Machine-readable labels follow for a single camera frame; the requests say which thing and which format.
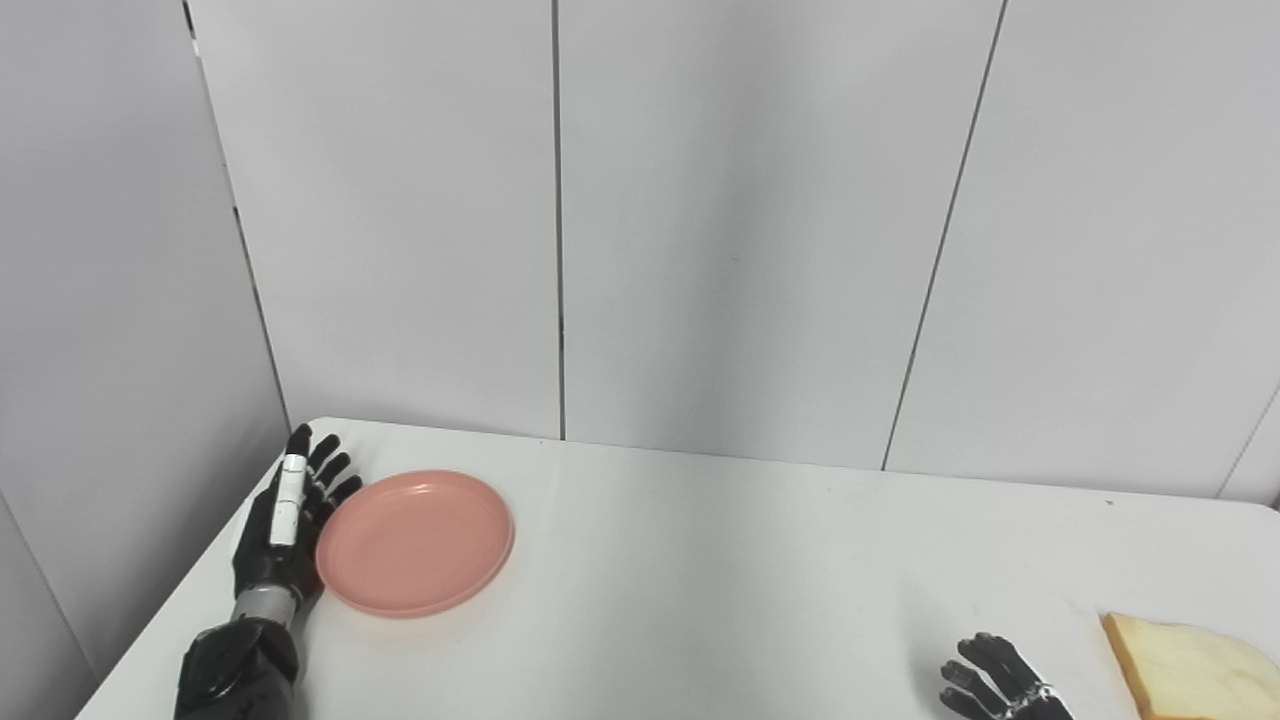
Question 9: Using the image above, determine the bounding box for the slice of white bread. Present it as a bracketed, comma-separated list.
[1101, 612, 1280, 720]

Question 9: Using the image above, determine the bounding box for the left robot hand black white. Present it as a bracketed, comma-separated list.
[232, 424, 364, 607]

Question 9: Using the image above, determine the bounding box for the pink round plate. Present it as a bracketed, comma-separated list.
[314, 470, 516, 620]

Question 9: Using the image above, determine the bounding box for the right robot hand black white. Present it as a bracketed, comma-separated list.
[938, 632, 1075, 720]

